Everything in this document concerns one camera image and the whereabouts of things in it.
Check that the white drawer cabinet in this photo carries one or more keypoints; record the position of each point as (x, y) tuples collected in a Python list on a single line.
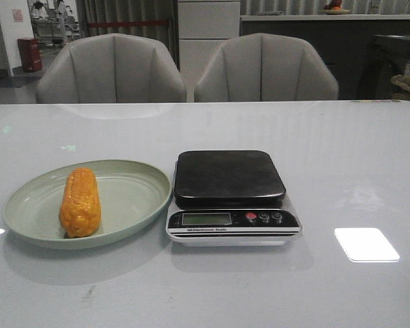
[(202, 25)]

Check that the fruit bowl on counter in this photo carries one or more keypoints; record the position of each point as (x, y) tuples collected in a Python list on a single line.
[(334, 7)]

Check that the dark side table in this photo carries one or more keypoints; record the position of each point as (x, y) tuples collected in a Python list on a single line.
[(386, 57)]

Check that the red trash bin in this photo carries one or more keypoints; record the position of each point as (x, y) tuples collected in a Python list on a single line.
[(29, 54)]

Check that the dark counter with white top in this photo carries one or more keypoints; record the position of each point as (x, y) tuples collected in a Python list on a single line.
[(341, 40)]

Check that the digital kitchen scale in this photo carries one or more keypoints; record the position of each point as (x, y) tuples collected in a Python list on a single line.
[(230, 198)]

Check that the pink wall notice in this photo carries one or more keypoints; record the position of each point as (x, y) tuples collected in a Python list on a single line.
[(17, 15)]

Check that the right beige chair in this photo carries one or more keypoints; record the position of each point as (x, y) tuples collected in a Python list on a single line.
[(265, 67)]

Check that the left beige chair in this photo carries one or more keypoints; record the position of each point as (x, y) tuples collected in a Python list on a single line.
[(112, 68)]

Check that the light green plate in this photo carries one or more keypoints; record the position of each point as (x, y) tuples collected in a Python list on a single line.
[(132, 195)]

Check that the beige chair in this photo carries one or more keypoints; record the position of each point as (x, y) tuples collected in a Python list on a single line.
[(112, 68), (265, 67)]

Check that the orange corn cob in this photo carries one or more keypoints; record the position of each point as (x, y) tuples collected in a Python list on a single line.
[(80, 210)]

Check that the red barrier bar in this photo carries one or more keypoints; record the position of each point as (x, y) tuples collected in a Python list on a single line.
[(147, 23)]

